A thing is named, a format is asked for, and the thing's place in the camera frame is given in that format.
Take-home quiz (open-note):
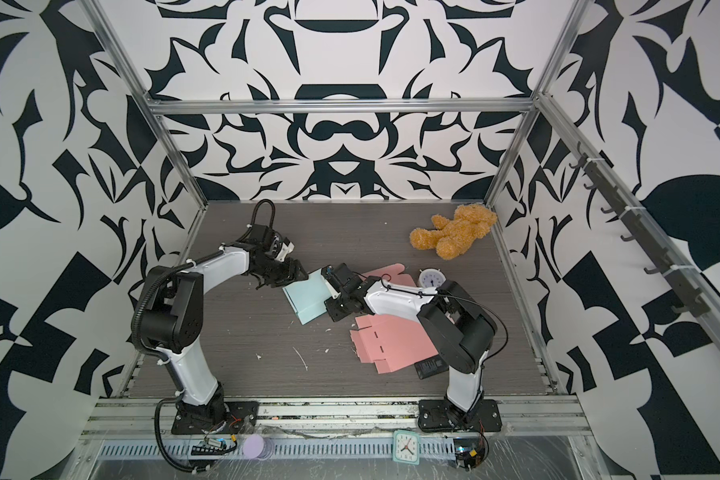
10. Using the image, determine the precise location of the black wall hook rack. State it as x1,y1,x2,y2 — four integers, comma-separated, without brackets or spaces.
572,151,711,318

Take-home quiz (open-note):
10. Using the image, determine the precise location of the pink paper box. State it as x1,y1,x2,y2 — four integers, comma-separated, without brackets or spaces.
349,262,439,375

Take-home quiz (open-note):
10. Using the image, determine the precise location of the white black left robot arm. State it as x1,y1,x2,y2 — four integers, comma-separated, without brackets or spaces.
131,199,308,475

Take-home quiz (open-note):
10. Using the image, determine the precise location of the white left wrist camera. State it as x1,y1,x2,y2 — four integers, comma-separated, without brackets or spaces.
274,238,295,262

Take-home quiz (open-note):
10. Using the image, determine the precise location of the small electronics board left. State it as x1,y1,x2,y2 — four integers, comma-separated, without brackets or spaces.
190,436,238,457

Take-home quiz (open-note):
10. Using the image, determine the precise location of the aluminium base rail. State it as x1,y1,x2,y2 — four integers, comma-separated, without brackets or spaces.
81,395,592,439

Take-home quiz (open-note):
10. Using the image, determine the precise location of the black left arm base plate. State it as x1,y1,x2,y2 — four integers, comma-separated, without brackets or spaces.
171,401,260,435

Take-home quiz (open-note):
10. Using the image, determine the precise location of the white alarm clock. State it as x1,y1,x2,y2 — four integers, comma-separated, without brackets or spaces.
418,268,447,288

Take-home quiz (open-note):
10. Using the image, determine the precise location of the purple round disc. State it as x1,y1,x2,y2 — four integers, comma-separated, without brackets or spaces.
243,434,270,460

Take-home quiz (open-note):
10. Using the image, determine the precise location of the teal square clock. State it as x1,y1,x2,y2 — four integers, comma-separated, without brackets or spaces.
392,430,420,465

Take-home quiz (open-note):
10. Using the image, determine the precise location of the black remote control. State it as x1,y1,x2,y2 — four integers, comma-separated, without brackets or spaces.
414,355,449,380

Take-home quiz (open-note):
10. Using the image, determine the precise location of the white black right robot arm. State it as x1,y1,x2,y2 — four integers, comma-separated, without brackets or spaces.
320,263,500,418

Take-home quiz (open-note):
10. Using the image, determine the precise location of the brown teddy bear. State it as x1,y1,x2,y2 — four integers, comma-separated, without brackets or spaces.
409,203,498,260

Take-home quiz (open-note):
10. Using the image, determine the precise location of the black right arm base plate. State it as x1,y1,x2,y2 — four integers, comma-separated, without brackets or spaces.
417,399,503,433

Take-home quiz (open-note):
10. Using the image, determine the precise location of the green circuit board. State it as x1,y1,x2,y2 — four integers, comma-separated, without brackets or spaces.
454,438,489,471

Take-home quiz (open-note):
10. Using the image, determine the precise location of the light blue paper box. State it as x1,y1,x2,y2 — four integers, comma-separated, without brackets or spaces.
284,270,338,325

